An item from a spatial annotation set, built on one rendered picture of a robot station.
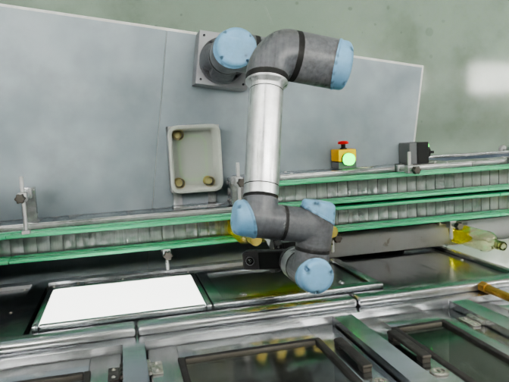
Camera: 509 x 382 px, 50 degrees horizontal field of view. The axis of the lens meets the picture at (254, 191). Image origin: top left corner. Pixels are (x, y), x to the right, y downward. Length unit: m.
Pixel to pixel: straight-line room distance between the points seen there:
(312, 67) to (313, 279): 0.47
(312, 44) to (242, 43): 0.42
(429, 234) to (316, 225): 1.01
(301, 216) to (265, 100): 0.26
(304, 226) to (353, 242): 0.85
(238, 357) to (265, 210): 0.33
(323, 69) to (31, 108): 1.02
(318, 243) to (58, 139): 1.04
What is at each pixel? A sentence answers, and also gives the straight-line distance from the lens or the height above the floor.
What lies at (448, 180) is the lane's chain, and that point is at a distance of 2.12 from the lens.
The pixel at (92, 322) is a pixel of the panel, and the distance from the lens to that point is 1.40.
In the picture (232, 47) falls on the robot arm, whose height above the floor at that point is 1.06.
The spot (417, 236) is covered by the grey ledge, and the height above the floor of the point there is 0.88.
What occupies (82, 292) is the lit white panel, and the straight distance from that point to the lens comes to 1.64.
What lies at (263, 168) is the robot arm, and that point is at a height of 1.55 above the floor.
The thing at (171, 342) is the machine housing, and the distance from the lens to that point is 1.30.
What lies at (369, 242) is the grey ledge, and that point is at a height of 0.88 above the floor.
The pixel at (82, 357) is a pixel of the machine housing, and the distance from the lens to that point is 1.31.
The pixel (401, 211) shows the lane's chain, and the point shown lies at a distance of 2.04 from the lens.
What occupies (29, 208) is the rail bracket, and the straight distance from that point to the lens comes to 1.82.
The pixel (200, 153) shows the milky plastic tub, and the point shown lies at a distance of 1.90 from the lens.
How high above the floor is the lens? 2.64
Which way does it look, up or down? 75 degrees down
